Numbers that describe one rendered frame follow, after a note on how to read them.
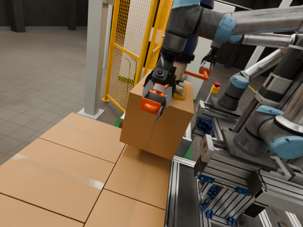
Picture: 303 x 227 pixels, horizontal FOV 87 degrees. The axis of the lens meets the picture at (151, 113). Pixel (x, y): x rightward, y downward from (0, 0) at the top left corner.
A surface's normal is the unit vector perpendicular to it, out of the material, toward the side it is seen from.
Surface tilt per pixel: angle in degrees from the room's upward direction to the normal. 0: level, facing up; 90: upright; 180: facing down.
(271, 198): 90
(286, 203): 90
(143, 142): 90
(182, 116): 90
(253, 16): 67
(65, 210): 0
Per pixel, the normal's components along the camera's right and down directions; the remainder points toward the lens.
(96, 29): -0.19, 0.47
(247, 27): -0.12, 0.77
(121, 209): 0.25, -0.83
